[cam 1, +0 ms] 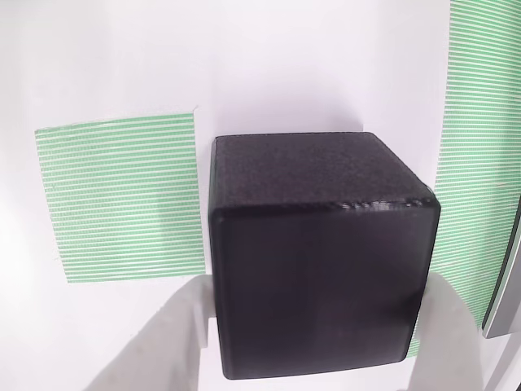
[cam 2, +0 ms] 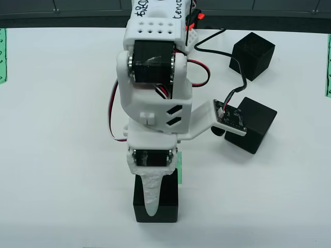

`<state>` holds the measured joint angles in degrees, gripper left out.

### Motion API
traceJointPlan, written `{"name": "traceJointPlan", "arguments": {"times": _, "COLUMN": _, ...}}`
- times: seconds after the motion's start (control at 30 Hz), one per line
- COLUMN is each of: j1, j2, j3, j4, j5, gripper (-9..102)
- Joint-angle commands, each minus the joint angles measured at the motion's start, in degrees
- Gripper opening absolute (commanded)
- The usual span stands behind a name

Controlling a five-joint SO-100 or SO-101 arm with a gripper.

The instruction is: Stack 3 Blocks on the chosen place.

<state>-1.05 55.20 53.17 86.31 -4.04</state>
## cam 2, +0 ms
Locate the black cube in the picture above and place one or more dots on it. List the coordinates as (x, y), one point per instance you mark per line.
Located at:
(258, 129)
(169, 193)
(256, 54)

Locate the green striped paper square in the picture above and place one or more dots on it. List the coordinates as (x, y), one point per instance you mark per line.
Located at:
(180, 165)

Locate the orange and black clamp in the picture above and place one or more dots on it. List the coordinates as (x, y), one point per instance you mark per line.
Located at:
(200, 16)

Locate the dark grey cabinet front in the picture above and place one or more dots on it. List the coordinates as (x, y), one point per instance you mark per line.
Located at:
(77, 7)

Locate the green paper strip with arrows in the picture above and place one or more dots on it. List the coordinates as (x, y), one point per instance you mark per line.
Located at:
(2, 64)
(328, 77)

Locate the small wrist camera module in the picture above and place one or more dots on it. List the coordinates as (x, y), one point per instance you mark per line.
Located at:
(232, 116)

